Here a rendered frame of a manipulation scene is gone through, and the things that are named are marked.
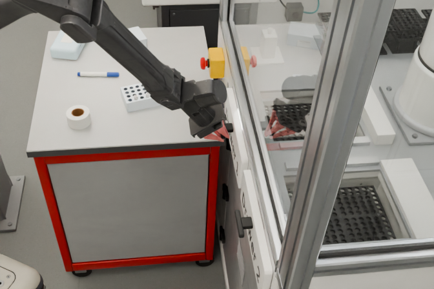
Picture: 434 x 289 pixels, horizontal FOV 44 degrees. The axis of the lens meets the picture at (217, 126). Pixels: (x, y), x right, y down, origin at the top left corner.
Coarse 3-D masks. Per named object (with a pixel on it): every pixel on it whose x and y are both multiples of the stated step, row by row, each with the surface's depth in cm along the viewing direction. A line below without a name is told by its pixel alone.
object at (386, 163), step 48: (432, 0) 61; (384, 48) 65; (432, 48) 66; (384, 96) 70; (432, 96) 71; (384, 144) 77; (432, 144) 78; (384, 192) 85; (432, 192) 86; (336, 240) 93; (384, 240) 94; (432, 240) 96
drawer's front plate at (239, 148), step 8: (232, 96) 152; (232, 104) 149; (232, 112) 147; (232, 120) 145; (240, 128) 142; (232, 136) 147; (240, 136) 140; (240, 144) 138; (240, 152) 136; (240, 160) 136; (240, 168) 136; (240, 176) 138; (240, 184) 140
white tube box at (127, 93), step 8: (120, 88) 173; (128, 88) 173; (136, 88) 173; (144, 88) 174; (128, 96) 171; (144, 96) 170; (128, 104) 168; (136, 104) 169; (144, 104) 170; (152, 104) 172
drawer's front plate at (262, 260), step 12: (252, 180) 130; (252, 192) 127; (252, 204) 124; (252, 216) 123; (252, 228) 124; (252, 240) 125; (264, 240) 117; (264, 252) 115; (264, 264) 113; (264, 276) 112; (264, 288) 116
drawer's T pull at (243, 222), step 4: (236, 212) 124; (236, 216) 124; (240, 216) 124; (236, 220) 123; (240, 220) 123; (244, 220) 123; (248, 220) 123; (236, 224) 123; (240, 224) 122; (244, 224) 122; (248, 224) 122; (252, 224) 122; (240, 228) 121; (244, 228) 122; (248, 228) 122; (240, 232) 120; (240, 236) 120
